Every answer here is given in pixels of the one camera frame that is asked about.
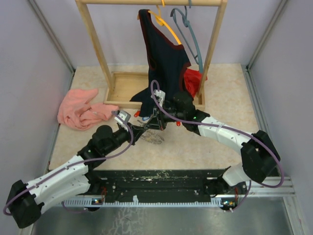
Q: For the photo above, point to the yellow hanger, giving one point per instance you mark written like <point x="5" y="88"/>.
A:
<point x="160" y="21"/>

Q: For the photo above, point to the red key tag left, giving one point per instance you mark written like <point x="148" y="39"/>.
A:
<point x="137" y="114"/>

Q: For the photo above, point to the wooden clothes rack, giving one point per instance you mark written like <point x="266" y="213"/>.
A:
<point x="123" y="85"/>

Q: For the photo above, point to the dark navy vest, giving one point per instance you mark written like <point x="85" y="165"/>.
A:
<point x="167" y="64"/>

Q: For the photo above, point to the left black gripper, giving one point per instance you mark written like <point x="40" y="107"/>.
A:
<point x="137" y="131"/>

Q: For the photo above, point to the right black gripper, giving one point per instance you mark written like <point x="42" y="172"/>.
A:
<point x="157" y="121"/>

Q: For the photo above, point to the red cloth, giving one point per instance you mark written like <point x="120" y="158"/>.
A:
<point x="192" y="80"/>

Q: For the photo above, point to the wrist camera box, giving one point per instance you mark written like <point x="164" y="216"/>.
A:
<point x="123" y="116"/>
<point x="159" y="96"/>

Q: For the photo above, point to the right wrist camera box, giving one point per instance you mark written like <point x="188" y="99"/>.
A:
<point x="159" y="96"/>

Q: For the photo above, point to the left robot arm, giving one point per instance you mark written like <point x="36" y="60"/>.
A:
<point x="26" y="202"/>

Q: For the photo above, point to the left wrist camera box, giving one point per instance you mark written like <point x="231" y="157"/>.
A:
<point x="123" y="116"/>

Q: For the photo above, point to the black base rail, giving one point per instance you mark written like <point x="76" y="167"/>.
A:
<point x="162" y="186"/>

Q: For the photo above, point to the pink cloth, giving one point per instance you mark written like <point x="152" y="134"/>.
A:
<point x="77" y="112"/>

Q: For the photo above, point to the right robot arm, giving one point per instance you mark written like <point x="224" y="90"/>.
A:
<point x="259" y="156"/>

